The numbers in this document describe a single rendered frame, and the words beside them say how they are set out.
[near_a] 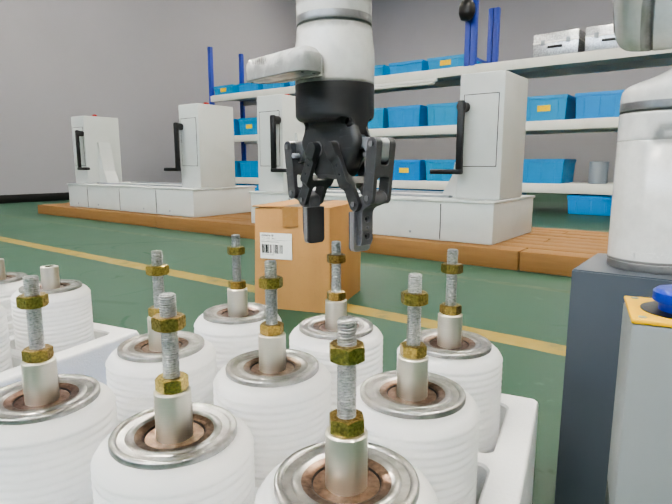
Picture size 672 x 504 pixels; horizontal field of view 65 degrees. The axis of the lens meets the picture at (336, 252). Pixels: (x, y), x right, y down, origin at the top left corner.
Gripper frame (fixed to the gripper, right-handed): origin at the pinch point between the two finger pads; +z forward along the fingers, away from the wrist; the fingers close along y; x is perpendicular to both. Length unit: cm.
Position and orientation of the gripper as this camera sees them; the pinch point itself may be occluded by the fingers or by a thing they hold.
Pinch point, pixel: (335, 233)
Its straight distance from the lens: 52.0
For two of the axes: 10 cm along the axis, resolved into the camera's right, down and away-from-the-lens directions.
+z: 0.1, 9.8, 1.7
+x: -7.6, 1.2, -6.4
